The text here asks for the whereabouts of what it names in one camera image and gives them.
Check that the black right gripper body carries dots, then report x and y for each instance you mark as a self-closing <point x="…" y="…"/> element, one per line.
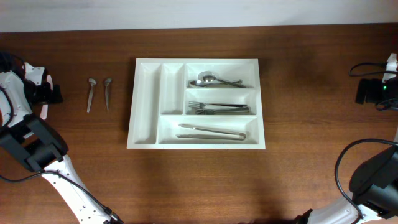
<point x="363" y="91"/>

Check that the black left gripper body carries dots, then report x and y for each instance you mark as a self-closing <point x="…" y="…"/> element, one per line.
<point x="55" y="94"/>

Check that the pink plastic knife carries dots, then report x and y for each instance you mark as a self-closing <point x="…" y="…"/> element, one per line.
<point x="45" y="108"/>

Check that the metal fork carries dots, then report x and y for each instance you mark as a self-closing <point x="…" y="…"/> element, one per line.
<point x="203" y="112"/>
<point x="200" y="105"/>
<point x="235" y="109"/>

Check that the metal spoon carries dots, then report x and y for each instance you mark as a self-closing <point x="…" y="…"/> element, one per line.
<point x="210" y="77"/>
<point x="198" y="83"/>

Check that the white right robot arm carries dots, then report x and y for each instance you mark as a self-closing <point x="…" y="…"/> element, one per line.
<point x="372" y="190"/>

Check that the white cutlery tray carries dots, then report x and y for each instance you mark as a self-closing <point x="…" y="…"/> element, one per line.
<point x="160" y="103"/>

